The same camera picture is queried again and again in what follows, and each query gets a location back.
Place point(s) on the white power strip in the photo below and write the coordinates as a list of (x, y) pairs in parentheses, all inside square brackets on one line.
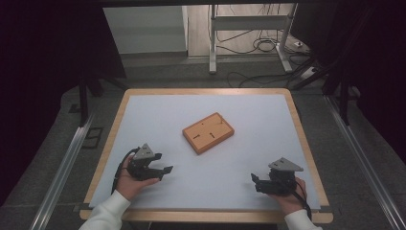
[(309, 73)]

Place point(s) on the black metal stand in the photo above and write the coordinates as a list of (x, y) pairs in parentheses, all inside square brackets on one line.
[(83, 102)]

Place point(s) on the dark curtain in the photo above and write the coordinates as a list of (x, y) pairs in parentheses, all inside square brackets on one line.
[(376, 64), (41, 80)]

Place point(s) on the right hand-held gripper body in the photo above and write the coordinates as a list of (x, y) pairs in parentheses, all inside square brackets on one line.
[(282, 180)]

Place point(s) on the white metal stand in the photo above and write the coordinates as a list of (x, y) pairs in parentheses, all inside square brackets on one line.
[(249, 23)]

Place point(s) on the aluminium rail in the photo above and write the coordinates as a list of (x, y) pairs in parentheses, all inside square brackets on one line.
[(60, 179), (367, 166)]

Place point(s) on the small white power adapter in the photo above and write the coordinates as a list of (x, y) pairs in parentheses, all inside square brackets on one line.
[(298, 44)]

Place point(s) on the white cabinet panel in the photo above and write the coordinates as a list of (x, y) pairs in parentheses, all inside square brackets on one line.
[(143, 28)]

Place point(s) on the person's left hand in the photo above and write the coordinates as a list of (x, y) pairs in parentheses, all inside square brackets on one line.
[(130, 187)]

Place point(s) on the wooden photo frame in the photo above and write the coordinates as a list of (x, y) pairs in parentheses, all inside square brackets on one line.
[(207, 132)]

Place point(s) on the person's right hand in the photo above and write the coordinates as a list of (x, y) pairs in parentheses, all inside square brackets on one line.
[(292, 202)]

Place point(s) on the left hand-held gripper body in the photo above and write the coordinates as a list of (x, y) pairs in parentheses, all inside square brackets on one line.
[(142, 166)]

